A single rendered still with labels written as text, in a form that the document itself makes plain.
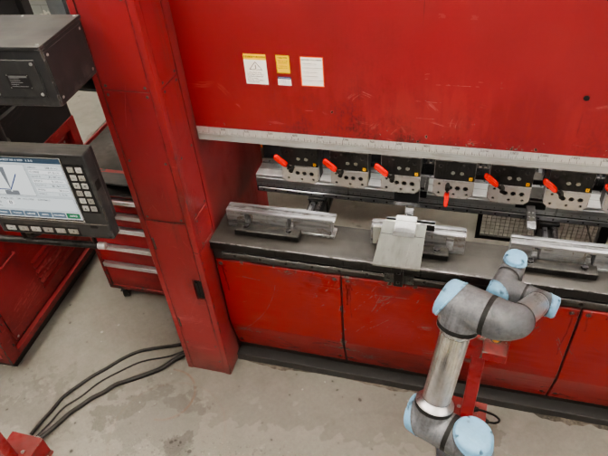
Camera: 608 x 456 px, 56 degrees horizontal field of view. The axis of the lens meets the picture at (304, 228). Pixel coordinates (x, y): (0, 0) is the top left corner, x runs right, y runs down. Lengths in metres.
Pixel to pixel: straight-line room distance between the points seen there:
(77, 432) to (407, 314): 1.75
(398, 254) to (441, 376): 0.68
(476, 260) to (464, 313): 0.89
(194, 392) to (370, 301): 1.11
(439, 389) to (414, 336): 0.97
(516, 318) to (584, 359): 1.19
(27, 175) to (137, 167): 0.43
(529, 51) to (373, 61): 0.49
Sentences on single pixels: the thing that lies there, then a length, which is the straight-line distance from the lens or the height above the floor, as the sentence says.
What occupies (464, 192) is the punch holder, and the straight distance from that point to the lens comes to 2.24.
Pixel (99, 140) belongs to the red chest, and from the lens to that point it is 3.31.
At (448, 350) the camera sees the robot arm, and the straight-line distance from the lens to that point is 1.67.
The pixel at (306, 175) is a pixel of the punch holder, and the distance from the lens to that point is 2.31.
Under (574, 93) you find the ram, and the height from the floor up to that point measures 1.63.
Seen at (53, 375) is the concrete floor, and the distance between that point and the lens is 3.51.
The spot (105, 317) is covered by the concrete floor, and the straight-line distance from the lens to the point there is 3.67.
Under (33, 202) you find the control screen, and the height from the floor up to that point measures 1.39.
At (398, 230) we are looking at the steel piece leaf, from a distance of 2.36.
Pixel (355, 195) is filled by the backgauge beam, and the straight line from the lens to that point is 2.68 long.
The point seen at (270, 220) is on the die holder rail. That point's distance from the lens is 2.54.
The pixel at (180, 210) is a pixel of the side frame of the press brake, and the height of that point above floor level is 1.13.
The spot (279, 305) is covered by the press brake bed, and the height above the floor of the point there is 0.51.
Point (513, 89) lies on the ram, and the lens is 2.02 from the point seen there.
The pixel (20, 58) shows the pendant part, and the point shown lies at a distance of 1.90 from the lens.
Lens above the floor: 2.54
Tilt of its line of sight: 40 degrees down
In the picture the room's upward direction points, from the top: 5 degrees counter-clockwise
